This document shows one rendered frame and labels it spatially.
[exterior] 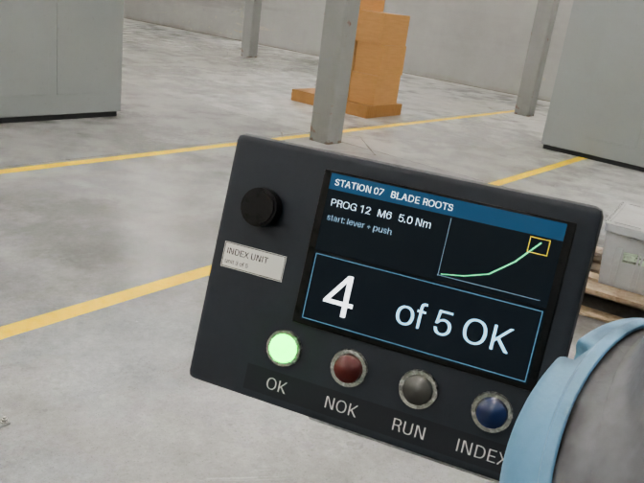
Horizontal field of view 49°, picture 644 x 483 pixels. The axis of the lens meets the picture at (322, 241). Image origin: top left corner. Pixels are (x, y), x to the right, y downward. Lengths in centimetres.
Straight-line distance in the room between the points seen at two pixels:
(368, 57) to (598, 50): 260
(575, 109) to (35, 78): 554
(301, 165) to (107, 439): 189
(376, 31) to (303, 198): 827
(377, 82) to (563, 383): 853
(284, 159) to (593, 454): 33
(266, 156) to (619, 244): 335
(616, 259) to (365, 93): 553
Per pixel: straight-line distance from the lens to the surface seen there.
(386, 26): 876
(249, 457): 227
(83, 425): 240
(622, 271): 384
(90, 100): 696
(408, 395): 48
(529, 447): 26
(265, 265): 51
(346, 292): 49
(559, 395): 26
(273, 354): 51
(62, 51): 673
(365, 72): 887
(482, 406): 48
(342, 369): 49
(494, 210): 47
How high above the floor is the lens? 136
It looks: 19 degrees down
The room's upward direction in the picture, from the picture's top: 8 degrees clockwise
